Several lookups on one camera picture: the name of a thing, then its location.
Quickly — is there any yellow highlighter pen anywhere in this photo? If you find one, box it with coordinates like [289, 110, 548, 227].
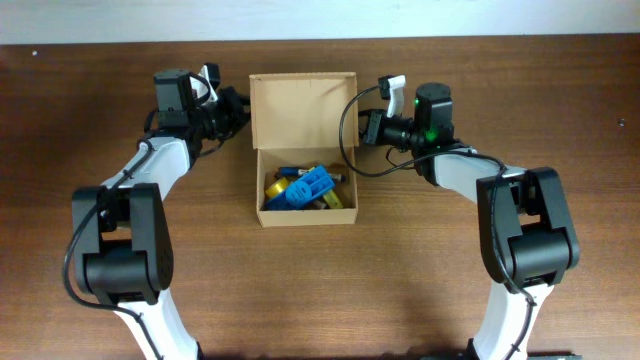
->
[323, 190, 344, 209]

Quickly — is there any right black camera cable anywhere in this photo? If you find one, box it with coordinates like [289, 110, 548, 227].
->
[338, 84, 539, 360]

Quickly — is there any black camera cable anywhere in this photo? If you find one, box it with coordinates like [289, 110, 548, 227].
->
[338, 84, 539, 360]
[61, 72, 251, 360]

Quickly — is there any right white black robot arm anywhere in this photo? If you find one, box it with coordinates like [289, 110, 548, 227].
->
[360, 76, 580, 360]

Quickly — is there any yellow adhesive tape roll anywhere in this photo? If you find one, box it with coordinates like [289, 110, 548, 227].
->
[265, 177, 290, 200]

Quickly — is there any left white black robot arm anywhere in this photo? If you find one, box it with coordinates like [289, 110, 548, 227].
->
[61, 63, 250, 359]

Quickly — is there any left black camera cable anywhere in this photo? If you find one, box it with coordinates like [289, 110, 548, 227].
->
[61, 72, 251, 360]

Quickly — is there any blue plastic eraser block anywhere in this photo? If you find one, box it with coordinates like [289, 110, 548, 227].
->
[265, 165, 335, 211]

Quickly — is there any brown cardboard box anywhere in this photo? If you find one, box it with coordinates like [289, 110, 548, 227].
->
[249, 72, 359, 227]

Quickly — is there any blue whiteboard marker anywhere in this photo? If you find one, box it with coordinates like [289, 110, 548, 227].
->
[278, 167, 346, 183]

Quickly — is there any black whiteboard marker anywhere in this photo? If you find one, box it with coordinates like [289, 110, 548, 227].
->
[312, 199, 328, 210]

